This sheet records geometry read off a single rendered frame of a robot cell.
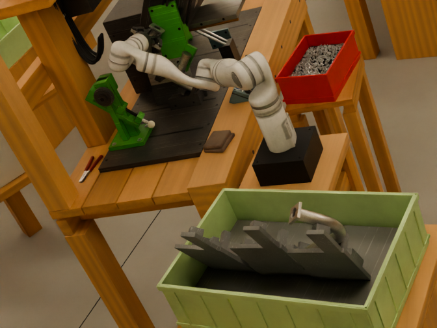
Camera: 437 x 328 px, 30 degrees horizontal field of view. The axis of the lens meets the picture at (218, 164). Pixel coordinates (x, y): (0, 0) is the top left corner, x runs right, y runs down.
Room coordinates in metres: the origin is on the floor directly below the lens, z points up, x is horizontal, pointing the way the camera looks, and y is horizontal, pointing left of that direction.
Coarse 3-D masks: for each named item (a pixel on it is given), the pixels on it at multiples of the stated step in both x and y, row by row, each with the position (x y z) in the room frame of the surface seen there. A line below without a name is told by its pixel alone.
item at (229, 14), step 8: (224, 0) 3.07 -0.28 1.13; (232, 0) 3.04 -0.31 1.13; (240, 0) 3.01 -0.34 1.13; (200, 8) 3.10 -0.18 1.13; (208, 8) 3.06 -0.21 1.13; (216, 8) 3.03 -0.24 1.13; (224, 8) 2.99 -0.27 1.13; (232, 8) 2.96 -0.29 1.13; (240, 8) 2.95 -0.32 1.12; (200, 16) 3.02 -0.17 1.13; (208, 16) 2.98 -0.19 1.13; (216, 16) 2.95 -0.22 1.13; (224, 16) 2.92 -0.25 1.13; (232, 16) 2.90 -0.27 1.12; (192, 24) 2.98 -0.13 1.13; (200, 24) 2.96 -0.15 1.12; (208, 24) 2.95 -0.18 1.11; (216, 24) 2.94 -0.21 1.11
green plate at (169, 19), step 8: (152, 8) 2.94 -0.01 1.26; (160, 8) 2.93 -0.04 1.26; (168, 8) 2.91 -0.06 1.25; (176, 8) 2.89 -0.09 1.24; (152, 16) 2.94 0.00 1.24; (160, 16) 2.92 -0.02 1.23; (168, 16) 2.91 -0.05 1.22; (176, 16) 2.89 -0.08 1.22; (160, 24) 2.92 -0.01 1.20; (168, 24) 2.91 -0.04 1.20; (176, 24) 2.89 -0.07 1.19; (184, 24) 2.93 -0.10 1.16; (168, 32) 2.90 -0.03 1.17; (176, 32) 2.89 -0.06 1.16; (184, 32) 2.88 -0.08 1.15; (168, 40) 2.90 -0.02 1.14; (176, 40) 2.89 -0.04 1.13; (184, 40) 2.87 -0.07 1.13; (168, 48) 2.90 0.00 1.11; (176, 48) 2.88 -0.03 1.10; (168, 56) 2.90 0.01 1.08; (176, 56) 2.88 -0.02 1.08
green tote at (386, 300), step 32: (224, 192) 2.07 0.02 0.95; (256, 192) 2.00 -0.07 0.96; (288, 192) 1.93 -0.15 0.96; (320, 192) 1.86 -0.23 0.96; (352, 192) 1.80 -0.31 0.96; (384, 192) 1.74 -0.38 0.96; (224, 224) 2.02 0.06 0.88; (352, 224) 1.81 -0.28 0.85; (384, 224) 1.75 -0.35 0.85; (416, 224) 1.65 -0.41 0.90; (416, 256) 1.61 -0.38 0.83; (160, 288) 1.76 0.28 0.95; (192, 288) 1.70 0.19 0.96; (384, 288) 1.45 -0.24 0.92; (192, 320) 1.73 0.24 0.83; (224, 320) 1.66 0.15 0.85; (256, 320) 1.59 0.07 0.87; (288, 320) 1.53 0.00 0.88; (320, 320) 1.46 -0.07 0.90; (352, 320) 1.40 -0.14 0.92; (384, 320) 1.42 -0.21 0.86
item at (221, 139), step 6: (216, 132) 2.48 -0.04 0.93; (222, 132) 2.46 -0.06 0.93; (228, 132) 2.44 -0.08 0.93; (210, 138) 2.45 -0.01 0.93; (216, 138) 2.44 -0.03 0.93; (222, 138) 2.42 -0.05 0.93; (228, 138) 2.43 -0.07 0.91; (204, 144) 2.43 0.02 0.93; (210, 144) 2.41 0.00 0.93; (216, 144) 2.40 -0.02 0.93; (222, 144) 2.39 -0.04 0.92; (228, 144) 2.41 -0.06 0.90; (204, 150) 2.42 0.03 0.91; (210, 150) 2.41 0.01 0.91; (216, 150) 2.39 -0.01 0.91; (222, 150) 2.38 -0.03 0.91
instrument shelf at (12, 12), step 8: (0, 0) 2.88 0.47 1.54; (8, 0) 2.83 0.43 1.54; (16, 0) 2.79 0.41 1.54; (24, 0) 2.75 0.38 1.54; (32, 0) 2.72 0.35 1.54; (40, 0) 2.70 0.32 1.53; (48, 0) 2.70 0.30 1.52; (56, 0) 2.73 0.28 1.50; (0, 8) 2.78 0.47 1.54; (8, 8) 2.76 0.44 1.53; (16, 8) 2.75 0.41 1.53; (24, 8) 2.74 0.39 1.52; (32, 8) 2.72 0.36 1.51; (40, 8) 2.71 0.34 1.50; (0, 16) 2.78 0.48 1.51; (8, 16) 2.77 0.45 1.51
